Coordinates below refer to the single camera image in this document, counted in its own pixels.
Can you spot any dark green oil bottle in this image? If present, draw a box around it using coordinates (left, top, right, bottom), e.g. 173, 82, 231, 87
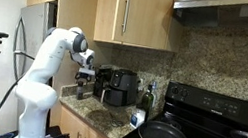
137, 82, 157, 122

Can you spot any wooden wall cabinet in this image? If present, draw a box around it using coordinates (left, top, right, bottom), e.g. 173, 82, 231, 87
88, 0, 188, 56

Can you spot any silver cabinet door handle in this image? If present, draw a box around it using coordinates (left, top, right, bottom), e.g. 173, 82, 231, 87
119, 0, 132, 35

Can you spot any clear bottle with blue cap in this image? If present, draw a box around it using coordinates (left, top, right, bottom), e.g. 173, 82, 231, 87
147, 80, 160, 110

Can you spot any stainless steel refrigerator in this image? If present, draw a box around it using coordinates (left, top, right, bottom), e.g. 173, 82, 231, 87
0, 0, 66, 128

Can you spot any small dark capped bottle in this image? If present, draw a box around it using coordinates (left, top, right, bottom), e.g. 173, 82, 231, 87
75, 81, 86, 102

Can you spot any black and red tool clutter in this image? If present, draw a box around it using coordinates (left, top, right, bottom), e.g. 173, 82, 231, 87
45, 123, 74, 138

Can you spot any wooden base cabinet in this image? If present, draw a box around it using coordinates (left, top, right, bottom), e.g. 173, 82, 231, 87
55, 103, 126, 138

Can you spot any black air fryer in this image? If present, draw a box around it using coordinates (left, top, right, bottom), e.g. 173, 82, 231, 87
104, 66, 144, 111

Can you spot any black electric stove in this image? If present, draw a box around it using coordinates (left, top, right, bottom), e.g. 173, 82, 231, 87
119, 74, 248, 138

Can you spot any tall wooden side panel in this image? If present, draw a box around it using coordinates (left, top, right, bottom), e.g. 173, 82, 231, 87
35, 0, 123, 136

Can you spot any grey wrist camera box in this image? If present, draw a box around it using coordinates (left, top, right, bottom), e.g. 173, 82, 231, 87
78, 66, 97, 76

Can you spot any blue and white box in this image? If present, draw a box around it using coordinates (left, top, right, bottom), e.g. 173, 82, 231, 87
128, 109, 147, 131

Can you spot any stainless range hood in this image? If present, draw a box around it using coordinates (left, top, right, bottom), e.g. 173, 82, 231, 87
169, 0, 248, 37

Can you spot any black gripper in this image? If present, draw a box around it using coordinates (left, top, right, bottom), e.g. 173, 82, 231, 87
73, 70, 97, 91

